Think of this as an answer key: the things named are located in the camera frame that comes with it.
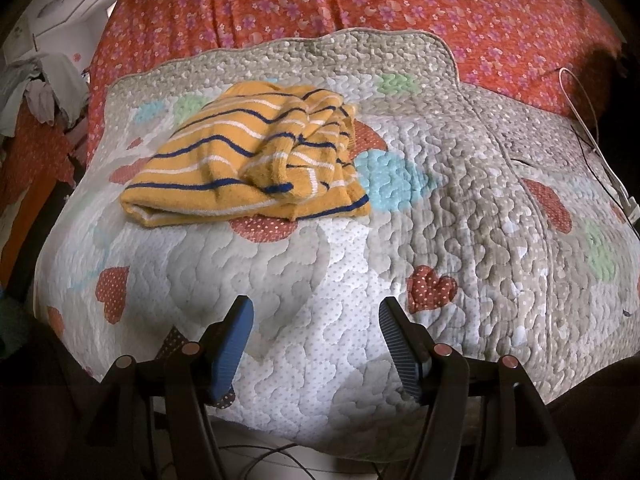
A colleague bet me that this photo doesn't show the quilted heart print blanket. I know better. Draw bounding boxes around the quilted heart print blanket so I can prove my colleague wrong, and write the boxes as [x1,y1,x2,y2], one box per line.
[37,27,640,463]

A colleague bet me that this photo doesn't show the pile of grey white clothes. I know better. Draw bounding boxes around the pile of grey white clothes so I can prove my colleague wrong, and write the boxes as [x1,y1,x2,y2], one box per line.
[0,52,91,136]

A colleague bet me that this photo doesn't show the yellow striped shirt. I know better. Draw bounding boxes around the yellow striped shirt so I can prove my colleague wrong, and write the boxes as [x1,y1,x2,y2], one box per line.
[120,81,373,228]

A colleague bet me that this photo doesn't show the black cable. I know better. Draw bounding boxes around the black cable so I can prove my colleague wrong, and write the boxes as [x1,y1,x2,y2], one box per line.
[220,444,351,480]

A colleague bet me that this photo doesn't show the white cable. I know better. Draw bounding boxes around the white cable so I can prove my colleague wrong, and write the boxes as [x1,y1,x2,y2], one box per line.
[559,66,640,226]

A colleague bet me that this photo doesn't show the orange wooden bed frame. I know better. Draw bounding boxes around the orange wooden bed frame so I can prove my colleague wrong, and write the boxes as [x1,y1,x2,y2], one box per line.
[0,180,63,266]

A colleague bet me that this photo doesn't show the small red floral cloth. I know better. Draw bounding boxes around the small red floral cloth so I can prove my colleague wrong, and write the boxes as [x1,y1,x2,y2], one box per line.
[0,105,76,211]

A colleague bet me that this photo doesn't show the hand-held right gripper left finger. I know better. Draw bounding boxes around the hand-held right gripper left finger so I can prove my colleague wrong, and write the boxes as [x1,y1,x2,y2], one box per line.
[82,295,256,480]

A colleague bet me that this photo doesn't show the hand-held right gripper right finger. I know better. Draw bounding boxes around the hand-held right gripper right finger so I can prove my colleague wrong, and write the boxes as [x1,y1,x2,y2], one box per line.
[377,296,576,480]

